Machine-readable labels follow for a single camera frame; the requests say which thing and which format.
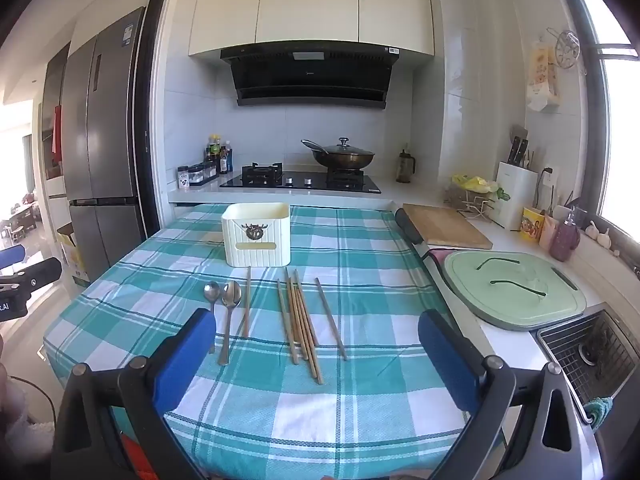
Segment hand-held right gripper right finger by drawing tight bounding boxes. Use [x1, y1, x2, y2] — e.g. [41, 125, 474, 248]
[418, 309, 603, 480]

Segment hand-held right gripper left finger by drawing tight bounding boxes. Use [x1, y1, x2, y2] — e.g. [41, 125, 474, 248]
[50, 307, 217, 480]

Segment small metal spoon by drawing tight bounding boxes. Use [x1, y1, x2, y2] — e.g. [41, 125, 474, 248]
[203, 281, 221, 356]

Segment large metal spoon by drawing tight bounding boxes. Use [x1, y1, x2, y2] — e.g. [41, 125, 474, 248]
[217, 281, 243, 366]

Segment wooden chopstick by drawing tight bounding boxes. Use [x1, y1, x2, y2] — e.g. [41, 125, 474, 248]
[297, 285, 316, 377]
[277, 279, 298, 366]
[243, 266, 252, 338]
[289, 279, 322, 386]
[294, 269, 319, 347]
[285, 267, 308, 347]
[314, 277, 348, 361]

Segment cream utensil holder box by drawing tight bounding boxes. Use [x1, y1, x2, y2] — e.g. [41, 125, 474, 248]
[221, 203, 292, 267]

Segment person's left forearm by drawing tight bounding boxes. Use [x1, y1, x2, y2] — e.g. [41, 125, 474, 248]
[0, 330, 55, 480]

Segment cardboard box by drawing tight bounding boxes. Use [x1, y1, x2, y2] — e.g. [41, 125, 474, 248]
[56, 222, 91, 288]

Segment green cutting board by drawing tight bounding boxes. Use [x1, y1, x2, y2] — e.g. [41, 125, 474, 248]
[444, 250, 587, 332]

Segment pink cloth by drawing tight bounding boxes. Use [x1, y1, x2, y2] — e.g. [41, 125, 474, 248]
[429, 249, 454, 281]

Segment grey refrigerator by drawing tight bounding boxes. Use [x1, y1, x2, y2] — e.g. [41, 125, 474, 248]
[62, 6, 147, 273]

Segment wooden cutting board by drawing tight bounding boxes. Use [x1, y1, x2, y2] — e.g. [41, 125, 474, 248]
[402, 203, 493, 251]

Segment steel sink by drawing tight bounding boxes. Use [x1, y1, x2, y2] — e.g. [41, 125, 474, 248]
[537, 305, 640, 426]

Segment teal dish cloth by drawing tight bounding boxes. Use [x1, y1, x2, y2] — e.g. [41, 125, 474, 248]
[582, 397, 614, 429]

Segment teal checked tablecloth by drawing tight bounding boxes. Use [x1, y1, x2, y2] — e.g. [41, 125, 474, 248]
[44, 203, 481, 480]

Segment yellow printed cup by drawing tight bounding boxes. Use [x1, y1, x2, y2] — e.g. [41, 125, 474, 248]
[519, 206, 547, 244]

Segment pink cup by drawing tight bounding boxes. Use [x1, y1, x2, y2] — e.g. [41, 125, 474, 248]
[539, 215, 561, 251]

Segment purple soap dispenser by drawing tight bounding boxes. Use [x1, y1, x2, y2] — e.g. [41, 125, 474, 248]
[550, 207, 581, 263]

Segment dark tall cabinet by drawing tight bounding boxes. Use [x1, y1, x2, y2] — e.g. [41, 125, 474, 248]
[40, 42, 71, 196]

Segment white knife block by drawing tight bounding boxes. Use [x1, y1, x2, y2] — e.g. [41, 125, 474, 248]
[487, 161, 539, 231]

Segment yellow plastic bag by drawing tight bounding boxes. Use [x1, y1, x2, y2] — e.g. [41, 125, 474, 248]
[452, 174, 501, 195]

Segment spice jar rack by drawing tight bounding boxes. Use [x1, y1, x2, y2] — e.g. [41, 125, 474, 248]
[177, 160, 221, 190]

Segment glass pitcher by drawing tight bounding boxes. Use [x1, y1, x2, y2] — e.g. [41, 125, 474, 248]
[396, 149, 417, 184]

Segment dark wok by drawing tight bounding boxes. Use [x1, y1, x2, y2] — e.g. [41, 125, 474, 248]
[301, 139, 376, 170]

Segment glass wok lid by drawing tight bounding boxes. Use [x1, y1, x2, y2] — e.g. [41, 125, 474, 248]
[320, 137, 372, 157]

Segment window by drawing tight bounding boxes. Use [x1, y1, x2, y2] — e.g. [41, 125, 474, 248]
[570, 0, 640, 261]

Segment hanging printed bag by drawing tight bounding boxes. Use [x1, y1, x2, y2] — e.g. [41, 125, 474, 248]
[526, 42, 561, 113]

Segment black range hood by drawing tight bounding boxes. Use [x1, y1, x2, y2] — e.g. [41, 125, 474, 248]
[220, 45, 401, 110]

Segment round metal steamer rack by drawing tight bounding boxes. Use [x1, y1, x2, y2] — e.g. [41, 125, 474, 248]
[547, 27, 589, 69]

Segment white upper cabinets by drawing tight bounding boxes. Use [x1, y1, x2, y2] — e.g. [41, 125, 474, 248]
[187, 0, 435, 58]

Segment metal wire rack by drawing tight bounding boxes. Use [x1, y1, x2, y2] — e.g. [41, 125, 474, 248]
[445, 182, 497, 219]

